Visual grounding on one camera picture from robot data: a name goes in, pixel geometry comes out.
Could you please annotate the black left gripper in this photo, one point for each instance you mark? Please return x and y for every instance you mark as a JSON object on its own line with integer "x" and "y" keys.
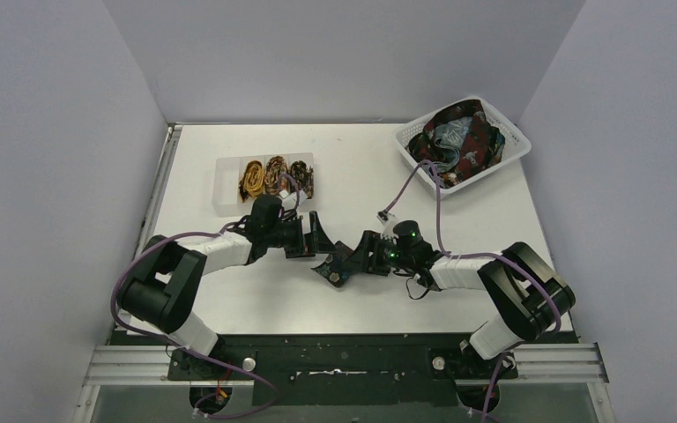
{"x": 304, "y": 234}

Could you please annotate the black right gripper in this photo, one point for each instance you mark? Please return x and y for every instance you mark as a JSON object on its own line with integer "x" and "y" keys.
{"x": 362, "y": 262}

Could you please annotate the navy floral tie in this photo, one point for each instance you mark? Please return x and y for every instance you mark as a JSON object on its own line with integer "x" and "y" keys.
{"x": 333, "y": 268}

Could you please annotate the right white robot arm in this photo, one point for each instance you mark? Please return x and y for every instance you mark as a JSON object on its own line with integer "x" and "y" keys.
{"x": 530, "y": 298}

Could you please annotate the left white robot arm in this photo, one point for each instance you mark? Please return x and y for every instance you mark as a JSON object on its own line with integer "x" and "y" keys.
{"x": 161, "y": 285}

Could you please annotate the pile of patterned ties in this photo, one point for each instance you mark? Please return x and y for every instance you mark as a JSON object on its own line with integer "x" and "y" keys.
{"x": 460, "y": 142}

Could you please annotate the dark brown rolled tie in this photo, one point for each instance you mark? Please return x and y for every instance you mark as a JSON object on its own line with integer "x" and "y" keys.
{"x": 303, "y": 175}

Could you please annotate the yellow rolled tie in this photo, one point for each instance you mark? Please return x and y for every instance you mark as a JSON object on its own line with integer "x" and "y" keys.
{"x": 251, "y": 184}

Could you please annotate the orange patterned rolled tie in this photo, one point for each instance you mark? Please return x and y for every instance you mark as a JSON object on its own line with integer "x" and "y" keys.
{"x": 274, "y": 183}

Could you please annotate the clear plastic organizer tray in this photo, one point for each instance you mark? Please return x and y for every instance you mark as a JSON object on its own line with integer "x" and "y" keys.
{"x": 228, "y": 172}

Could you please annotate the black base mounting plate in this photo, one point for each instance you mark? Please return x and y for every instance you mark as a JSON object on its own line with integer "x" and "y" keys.
{"x": 335, "y": 370}

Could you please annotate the white plastic basket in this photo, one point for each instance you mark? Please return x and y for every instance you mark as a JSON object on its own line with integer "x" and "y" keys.
{"x": 516, "y": 147}

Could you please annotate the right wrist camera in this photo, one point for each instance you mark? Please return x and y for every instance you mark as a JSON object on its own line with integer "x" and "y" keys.
{"x": 389, "y": 221}

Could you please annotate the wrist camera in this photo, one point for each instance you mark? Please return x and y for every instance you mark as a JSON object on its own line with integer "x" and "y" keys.
{"x": 292, "y": 200}
{"x": 389, "y": 221}

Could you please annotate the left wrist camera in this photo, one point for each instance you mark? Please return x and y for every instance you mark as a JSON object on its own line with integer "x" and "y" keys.
{"x": 292, "y": 200}

